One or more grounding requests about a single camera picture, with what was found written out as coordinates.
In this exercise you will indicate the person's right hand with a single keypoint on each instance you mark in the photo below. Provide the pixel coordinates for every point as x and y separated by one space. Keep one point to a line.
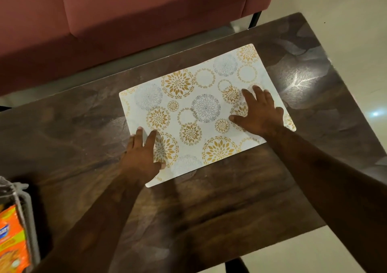
261 117

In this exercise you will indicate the person's left hand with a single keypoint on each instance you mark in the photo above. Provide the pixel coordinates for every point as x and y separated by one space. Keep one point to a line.
139 162

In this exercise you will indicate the person's left middle finger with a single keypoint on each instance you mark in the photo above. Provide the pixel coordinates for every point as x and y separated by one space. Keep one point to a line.
138 138

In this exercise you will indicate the person's right little finger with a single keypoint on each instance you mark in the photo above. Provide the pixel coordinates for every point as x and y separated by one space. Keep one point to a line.
279 112

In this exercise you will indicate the person's left thumb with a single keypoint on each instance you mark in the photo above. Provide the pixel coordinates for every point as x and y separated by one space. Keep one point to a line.
161 164

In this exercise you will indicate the person's right thumb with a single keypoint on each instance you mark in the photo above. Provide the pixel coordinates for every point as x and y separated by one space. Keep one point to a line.
237 119

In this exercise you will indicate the person's right middle finger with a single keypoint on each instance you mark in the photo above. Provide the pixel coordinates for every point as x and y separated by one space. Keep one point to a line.
258 93

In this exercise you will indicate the white gold floral placemat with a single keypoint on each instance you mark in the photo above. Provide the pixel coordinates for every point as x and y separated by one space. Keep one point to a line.
198 100

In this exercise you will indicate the person's left forearm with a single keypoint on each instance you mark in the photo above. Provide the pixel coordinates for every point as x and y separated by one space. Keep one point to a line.
90 230

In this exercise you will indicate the person's right forearm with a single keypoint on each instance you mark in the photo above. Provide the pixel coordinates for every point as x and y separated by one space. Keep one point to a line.
329 188

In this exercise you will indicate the black sofa leg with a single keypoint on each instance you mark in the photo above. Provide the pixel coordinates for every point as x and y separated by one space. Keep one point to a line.
254 20

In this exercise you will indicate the pink fabric sofa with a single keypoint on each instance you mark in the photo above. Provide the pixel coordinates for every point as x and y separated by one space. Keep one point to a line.
121 18

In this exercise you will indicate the black table leg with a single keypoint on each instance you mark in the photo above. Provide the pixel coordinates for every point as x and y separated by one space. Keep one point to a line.
236 266

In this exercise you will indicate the clear plastic container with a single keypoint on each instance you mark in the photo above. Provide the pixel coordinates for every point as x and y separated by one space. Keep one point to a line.
28 221

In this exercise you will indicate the orange snack packet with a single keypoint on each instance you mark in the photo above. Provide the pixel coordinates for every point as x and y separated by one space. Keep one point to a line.
12 242

